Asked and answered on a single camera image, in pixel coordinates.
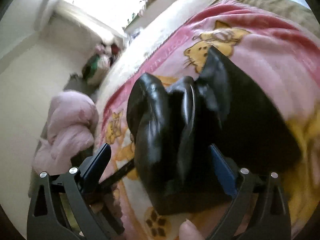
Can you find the black leather jacket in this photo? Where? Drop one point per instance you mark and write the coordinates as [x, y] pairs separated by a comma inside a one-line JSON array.
[[174, 128]]

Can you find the right hand thumb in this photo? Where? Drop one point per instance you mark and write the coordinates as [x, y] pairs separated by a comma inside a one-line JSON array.
[[188, 231]]

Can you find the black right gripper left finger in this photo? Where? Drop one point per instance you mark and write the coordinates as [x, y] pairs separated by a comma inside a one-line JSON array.
[[72, 206]]

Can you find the pile of folded clothes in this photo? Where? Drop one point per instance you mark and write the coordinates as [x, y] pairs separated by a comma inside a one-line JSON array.
[[100, 63]]

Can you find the beige bed sheet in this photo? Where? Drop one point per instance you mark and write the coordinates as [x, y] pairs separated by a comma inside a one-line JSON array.
[[179, 13]]

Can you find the pink cartoon fleece blanket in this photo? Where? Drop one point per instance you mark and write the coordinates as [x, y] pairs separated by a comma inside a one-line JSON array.
[[279, 56]]

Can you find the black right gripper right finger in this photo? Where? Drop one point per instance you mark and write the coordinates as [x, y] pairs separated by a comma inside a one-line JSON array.
[[258, 210]]

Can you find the pink folded quilt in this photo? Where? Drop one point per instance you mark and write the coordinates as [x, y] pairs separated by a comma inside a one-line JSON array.
[[71, 123]]

